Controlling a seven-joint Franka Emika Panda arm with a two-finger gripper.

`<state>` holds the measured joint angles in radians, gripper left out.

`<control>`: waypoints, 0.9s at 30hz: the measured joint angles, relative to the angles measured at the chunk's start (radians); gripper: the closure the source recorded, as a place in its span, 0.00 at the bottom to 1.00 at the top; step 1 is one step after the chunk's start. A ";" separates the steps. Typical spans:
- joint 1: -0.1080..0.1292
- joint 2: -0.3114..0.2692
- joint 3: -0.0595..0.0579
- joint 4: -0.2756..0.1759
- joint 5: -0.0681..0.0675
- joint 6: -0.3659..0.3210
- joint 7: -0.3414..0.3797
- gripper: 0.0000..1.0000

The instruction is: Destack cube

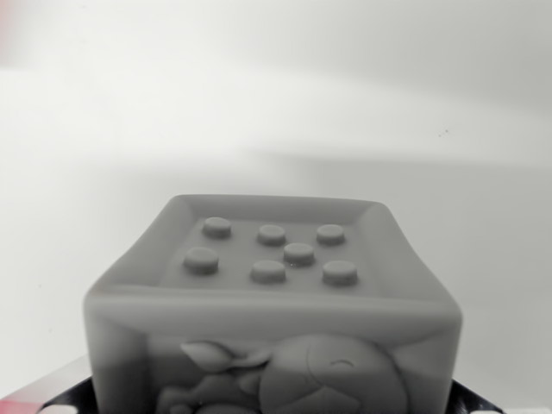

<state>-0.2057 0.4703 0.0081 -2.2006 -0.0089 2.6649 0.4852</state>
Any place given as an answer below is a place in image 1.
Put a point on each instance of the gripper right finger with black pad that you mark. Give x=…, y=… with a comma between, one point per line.
x=470, y=399

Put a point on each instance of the grey embossed toy cube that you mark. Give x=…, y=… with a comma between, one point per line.
x=271, y=310

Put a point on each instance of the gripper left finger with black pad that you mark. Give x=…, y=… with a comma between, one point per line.
x=47, y=388

